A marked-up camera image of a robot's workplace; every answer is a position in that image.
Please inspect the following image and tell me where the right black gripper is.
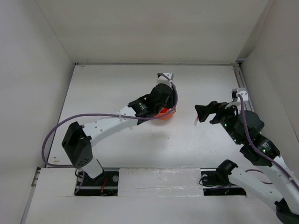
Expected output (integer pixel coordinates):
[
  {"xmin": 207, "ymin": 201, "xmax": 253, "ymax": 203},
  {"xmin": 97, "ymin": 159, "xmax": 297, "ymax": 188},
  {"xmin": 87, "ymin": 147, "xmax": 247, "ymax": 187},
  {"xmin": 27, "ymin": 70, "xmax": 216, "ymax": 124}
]
[{"xmin": 194, "ymin": 100, "xmax": 242, "ymax": 144}]

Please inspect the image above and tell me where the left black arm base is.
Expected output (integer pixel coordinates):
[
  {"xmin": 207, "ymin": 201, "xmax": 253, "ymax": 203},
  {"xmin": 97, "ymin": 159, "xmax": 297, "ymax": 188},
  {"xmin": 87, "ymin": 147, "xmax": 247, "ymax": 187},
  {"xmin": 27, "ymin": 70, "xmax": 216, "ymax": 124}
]
[{"xmin": 74, "ymin": 160, "xmax": 120, "ymax": 196}]

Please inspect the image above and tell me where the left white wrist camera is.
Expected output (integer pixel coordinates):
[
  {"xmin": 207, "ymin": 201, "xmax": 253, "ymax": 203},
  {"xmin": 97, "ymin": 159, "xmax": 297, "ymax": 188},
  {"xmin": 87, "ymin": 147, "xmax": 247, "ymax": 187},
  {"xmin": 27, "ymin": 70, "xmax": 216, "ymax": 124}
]
[{"xmin": 157, "ymin": 72, "xmax": 174, "ymax": 88}]

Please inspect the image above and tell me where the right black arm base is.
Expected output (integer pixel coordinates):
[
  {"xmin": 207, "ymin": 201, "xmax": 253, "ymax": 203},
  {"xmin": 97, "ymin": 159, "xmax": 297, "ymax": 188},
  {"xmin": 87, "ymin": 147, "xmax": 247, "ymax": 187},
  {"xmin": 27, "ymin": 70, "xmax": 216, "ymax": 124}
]
[{"xmin": 199, "ymin": 160, "xmax": 247, "ymax": 196}]

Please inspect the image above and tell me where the orange round divided container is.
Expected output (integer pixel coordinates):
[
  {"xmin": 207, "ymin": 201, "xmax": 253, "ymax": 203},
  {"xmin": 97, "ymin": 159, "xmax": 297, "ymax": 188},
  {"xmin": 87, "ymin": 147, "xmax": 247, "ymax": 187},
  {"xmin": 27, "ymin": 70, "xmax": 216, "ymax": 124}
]
[{"xmin": 155, "ymin": 108, "xmax": 176, "ymax": 120}]

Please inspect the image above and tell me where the red pen by bottle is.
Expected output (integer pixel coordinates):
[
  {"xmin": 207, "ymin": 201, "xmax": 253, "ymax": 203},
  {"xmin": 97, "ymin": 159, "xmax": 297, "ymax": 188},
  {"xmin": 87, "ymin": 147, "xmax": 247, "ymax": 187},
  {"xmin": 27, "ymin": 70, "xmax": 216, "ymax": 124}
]
[{"xmin": 194, "ymin": 117, "xmax": 199, "ymax": 126}]

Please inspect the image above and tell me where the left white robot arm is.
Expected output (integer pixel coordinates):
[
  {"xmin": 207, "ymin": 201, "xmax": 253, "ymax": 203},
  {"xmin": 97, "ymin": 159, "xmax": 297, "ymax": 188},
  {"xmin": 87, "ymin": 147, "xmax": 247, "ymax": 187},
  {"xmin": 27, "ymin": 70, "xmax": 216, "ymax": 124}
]
[{"xmin": 62, "ymin": 84, "xmax": 177, "ymax": 185}]

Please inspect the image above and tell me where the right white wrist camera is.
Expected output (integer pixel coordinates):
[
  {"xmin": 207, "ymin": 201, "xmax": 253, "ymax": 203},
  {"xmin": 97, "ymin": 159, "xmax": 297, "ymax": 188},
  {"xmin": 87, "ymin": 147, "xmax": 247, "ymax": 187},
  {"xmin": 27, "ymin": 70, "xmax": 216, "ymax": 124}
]
[{"xmin": 231, "ymin": 87, "xmax": 249, "ymax": 103}]

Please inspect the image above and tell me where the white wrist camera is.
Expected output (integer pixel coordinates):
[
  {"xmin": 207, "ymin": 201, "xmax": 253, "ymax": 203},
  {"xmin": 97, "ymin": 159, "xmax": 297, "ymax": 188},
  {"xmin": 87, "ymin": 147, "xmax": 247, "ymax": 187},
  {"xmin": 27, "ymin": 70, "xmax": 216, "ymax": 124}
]
[
  {"xmin": 157, "ymin": 72, "xmax": 174, "ymax": 88},
  {"xmin": 231, "ymin": 87, "xmax": 249, "ymax": 103}
]

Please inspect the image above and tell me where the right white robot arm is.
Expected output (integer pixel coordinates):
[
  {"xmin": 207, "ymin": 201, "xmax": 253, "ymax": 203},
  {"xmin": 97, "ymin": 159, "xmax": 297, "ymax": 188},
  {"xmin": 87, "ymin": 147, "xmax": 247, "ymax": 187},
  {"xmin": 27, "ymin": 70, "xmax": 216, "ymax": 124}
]
[{"xmin": 195, "ymin": 99, "xmax": 299, "ymax": 224}]

